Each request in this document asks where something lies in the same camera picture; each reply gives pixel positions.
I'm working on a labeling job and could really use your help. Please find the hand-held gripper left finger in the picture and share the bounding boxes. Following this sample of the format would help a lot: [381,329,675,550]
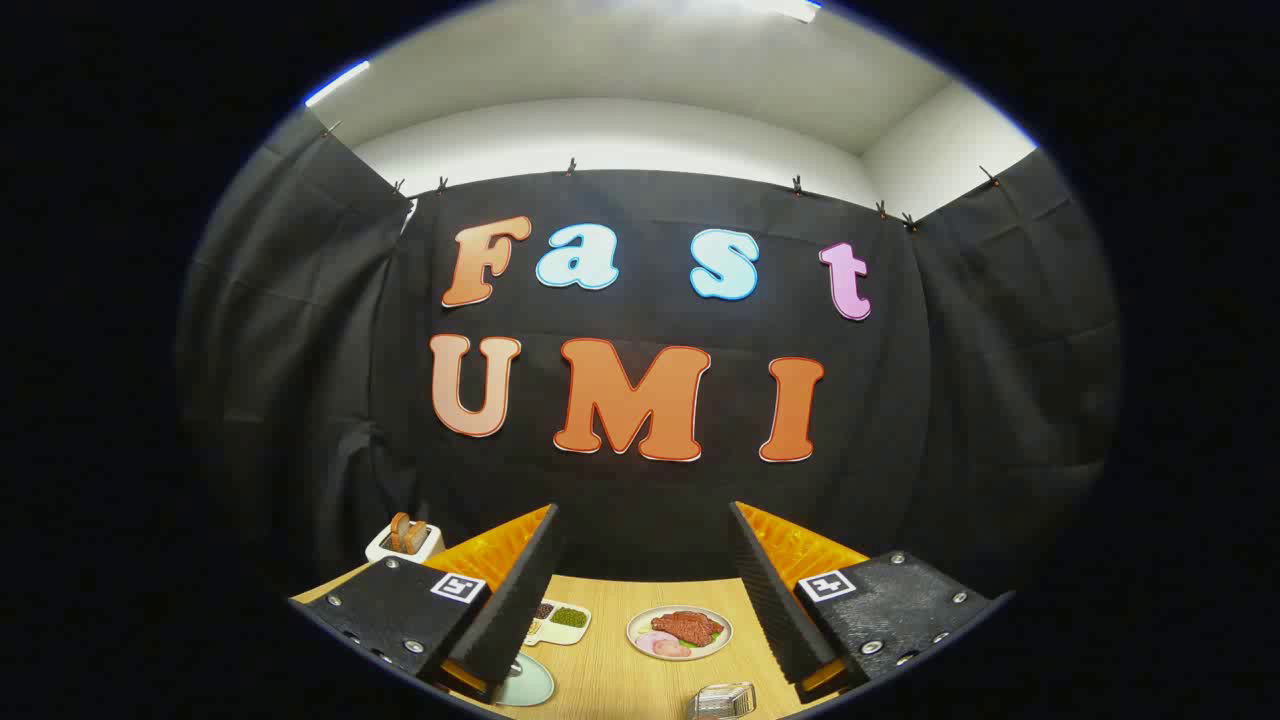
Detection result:
[288,503,561,704]

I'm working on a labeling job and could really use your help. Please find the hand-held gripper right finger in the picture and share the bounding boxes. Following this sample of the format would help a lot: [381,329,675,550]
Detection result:
[728,500,1016,706]

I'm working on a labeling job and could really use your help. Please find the white divided dish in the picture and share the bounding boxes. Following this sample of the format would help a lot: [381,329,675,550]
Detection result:
[522,598,592,647]

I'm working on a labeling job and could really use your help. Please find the light blue plate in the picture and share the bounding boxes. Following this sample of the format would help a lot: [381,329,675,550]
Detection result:
[493,652,556,708]

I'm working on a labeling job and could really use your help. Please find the brown meat slices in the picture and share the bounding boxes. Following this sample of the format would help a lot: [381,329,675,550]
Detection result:
[652,610,725,647]

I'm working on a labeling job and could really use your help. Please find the white toaster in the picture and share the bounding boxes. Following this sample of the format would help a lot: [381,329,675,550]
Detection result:
[365,520,446,564]

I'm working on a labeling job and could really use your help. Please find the white round plate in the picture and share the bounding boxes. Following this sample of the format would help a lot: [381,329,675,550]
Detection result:
[626,605,734,662]

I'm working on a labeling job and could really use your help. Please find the row of cloth clips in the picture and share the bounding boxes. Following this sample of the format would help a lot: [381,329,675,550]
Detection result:
[320,120,1001,233]

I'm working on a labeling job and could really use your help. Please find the metal wire basket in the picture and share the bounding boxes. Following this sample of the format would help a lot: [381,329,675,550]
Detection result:
[686,682,757,720]

